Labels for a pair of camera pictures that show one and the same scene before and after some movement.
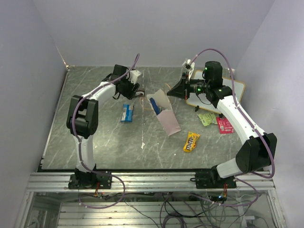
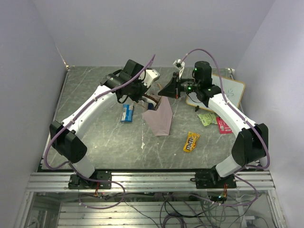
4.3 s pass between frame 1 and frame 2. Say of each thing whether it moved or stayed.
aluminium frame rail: stayed
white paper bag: moved
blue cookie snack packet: stayed
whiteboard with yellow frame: stayed
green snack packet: stayed
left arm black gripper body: moved
